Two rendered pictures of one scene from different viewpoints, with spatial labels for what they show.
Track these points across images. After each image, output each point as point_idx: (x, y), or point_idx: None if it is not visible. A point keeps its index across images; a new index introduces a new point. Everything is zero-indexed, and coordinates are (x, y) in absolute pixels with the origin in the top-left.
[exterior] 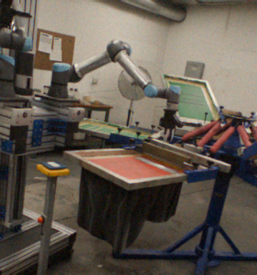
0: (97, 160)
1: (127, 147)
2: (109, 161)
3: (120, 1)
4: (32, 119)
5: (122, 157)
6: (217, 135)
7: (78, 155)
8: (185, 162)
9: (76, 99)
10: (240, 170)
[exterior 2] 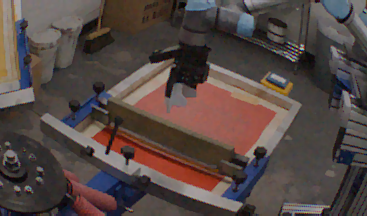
0: (265, 120)
1: (259, 161)
2: (249, 122)
3: None
4: (332, 67)
5: (248, 152)
6: None
7: (279, 96)
8: None
9: (364, 102)
10: None
